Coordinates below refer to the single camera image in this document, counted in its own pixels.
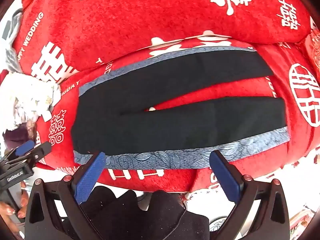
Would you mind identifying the black pants with patterned stripe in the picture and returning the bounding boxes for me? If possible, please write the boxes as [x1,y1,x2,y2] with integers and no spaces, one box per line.
[71,46,290,171]

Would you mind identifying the person's left hand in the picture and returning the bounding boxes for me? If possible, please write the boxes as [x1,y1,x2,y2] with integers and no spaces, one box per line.
[0,182,30,230]

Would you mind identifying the red printed blanket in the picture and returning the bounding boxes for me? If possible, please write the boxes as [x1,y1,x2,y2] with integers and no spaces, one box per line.
[0,36,320,198]

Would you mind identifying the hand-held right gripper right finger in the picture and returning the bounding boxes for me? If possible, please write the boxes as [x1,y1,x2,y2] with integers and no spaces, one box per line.
[209,150,292,240]

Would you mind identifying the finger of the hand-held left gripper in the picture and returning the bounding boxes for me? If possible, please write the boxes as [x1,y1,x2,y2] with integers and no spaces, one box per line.
[26,141,53,163]
[4,139,36,160]

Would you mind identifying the grey cloth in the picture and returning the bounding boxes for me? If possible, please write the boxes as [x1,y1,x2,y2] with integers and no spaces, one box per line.
[2,5,25,73]

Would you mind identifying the dark purple cloth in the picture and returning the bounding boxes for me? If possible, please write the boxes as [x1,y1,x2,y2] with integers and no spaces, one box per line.
[2,124,33,153]

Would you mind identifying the red patterned pillow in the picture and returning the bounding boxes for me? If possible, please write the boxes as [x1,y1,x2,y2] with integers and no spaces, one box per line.
[303,29,320,68]

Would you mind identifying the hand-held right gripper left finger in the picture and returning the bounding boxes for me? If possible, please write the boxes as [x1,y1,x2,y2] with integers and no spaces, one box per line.
[24,151,106,240]

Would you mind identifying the white patterned cloth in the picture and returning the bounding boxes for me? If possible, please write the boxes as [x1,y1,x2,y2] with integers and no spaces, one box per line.
[0,72,62,131]

